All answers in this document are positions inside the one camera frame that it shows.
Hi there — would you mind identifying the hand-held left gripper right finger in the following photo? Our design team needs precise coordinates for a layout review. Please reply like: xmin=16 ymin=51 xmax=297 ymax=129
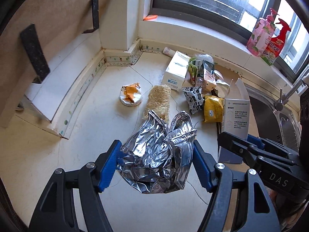
xmin=193 ymin=140 xmax=282 ymax=232

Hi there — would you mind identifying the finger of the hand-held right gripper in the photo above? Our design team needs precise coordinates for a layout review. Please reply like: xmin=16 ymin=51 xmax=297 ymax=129
xmin=246 ymin=134 xmax=301 ymax=161
xmin=217 ymin=131 xmax=266 ymax=168

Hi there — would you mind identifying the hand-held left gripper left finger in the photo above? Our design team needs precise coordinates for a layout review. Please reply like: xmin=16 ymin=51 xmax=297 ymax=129
xmin=29 ymin=139 xmax=123 ymax=232

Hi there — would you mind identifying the white cardboard box blue print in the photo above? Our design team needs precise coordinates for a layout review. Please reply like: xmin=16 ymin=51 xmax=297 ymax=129
xmin=218 ymin=78 xmax=251 ymax=163

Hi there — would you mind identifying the yellow snack packet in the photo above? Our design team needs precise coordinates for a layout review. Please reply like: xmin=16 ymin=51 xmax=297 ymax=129
xmin=202 ymin=95 xmax=225 ymax=123

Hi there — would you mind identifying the silver foil bag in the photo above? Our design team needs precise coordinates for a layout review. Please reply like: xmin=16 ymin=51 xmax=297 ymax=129
xmin=116 ymin=110 xmax=197 ymax=194

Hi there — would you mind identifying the white paper wrapper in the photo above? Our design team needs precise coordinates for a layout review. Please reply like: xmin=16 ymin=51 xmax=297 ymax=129
xmin=212 ymin=70 xmax=230 ymax=97

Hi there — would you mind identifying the black white patterned wrapper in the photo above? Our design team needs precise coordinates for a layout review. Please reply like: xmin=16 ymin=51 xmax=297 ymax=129
xmin=182 ymin=86 xmax=204 ymax=114

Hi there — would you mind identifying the white orange paper cup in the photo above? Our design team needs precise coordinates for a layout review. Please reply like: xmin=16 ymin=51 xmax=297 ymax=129
xmin=120 ymin=83 xmax=142 ymax=107

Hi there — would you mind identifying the dried loofah sponge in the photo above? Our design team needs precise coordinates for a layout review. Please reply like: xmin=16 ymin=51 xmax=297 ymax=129
xmin=142 ymin=84 xmax=172 ymax=122

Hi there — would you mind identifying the white plastic squeeze bottle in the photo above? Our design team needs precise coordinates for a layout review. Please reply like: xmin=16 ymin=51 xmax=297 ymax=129
xmin=162 ymin=47 xmax=178 ymax=56

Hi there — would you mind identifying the stainless steel sink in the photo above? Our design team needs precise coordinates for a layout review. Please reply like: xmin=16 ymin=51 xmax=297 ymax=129
xmin=245 ymin=83 xmax=302 ymax=160

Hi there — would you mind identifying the metal sink faucet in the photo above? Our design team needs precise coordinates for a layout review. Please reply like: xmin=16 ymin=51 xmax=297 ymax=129
xmin=274 ymin=72 xmax=309 ymax=112

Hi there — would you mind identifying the green paper packet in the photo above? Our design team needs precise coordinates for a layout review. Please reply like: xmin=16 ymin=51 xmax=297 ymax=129
xmin=188 ymin=57 xmax=201 ymax=86

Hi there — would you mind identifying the red spray bottle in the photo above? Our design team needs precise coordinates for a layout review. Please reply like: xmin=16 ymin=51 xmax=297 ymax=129
xmin=263 ymin=18 xmax=292 ymax=66

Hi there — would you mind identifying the white rectangular carton box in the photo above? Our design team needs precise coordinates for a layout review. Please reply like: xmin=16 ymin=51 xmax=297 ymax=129
xmin=162 ymin=51 xmax=191 ymax=92

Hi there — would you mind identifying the pink refill pouch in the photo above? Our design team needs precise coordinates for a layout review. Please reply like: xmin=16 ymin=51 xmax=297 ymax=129
xmin=246 ymin=8 xmax=276 ymax=57

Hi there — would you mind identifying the dark framed window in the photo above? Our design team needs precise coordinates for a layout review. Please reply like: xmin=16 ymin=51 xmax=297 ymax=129
xmin=148 ymin=0 xmax=309 ymax=83

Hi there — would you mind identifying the black shelf bracket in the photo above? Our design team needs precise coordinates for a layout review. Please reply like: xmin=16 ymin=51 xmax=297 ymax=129
xmin=82 ymin=0 xmax=99 ymax=34
xmin=20 ymin=24 xmax=50 ymax=84

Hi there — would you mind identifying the wooden wall shelf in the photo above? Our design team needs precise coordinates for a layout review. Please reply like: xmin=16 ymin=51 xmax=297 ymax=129
xmin=0 ymin=0 xmax=129 ymax=128

